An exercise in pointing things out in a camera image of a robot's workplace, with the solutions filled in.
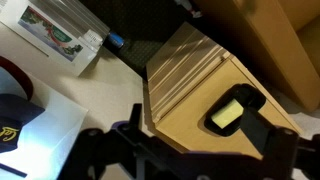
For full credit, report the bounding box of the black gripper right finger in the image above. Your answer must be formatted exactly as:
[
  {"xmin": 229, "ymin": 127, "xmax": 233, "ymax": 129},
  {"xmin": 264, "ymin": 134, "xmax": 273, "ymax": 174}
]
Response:
[{"xmin": 239, "ymin": 107, "xmax": 301, "ymax": 168}]

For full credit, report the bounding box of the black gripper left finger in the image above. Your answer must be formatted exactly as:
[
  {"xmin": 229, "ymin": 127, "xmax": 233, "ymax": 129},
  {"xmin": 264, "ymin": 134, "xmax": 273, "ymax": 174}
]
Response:
[{"xmin": 77, "ymin": 103, "xmax": 158, "ymax": 158}]

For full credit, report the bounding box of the yellow sponge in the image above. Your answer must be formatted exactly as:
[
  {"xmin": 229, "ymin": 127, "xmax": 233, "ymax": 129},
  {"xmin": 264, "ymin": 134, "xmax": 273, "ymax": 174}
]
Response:
[{"xmin": 210, "ymin": 98, "xmax": 245, "ymax": 130}]

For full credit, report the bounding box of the light wooden chest of drawers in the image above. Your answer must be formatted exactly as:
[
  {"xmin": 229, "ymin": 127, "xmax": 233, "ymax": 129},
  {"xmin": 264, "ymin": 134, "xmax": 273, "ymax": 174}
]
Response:
[{"xmin": 144, "ymin": 21, "xmax": 304, "ymax": 161}]

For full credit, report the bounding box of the blue plastic bottle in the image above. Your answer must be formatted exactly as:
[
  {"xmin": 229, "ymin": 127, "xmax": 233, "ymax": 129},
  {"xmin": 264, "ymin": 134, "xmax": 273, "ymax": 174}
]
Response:
[{"xmin": 105, "ymin": 31, "xmax": 126, "ymax": 50}]

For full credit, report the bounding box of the white radiator cover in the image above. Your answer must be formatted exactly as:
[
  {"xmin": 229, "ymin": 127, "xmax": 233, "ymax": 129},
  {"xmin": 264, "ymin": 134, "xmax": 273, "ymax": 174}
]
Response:
[{"xmin": 0, "ymin": 0, "xmax": 111, "ymax": 78}]

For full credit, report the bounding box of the navy cap with yellow lettering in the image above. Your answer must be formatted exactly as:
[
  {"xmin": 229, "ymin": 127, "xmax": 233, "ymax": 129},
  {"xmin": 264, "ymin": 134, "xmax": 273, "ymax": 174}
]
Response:
[{"xmin": 0, "ymin": 93, "xmax": 46, "ymax": 154}]

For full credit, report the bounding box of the colourful picture sticker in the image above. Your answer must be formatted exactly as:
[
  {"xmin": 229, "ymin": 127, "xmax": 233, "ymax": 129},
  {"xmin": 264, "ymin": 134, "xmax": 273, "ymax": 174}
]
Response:
[{"xmin": 18, "ymin": 5, "xmax": 84, "ymax": 63}]

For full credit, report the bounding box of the dark red cap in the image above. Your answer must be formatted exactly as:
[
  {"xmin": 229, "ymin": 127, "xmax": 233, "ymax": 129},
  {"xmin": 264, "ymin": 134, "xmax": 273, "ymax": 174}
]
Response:
[{"xmin": 0, "ymin": 55, "xmax": 34, "ymax": 101}]

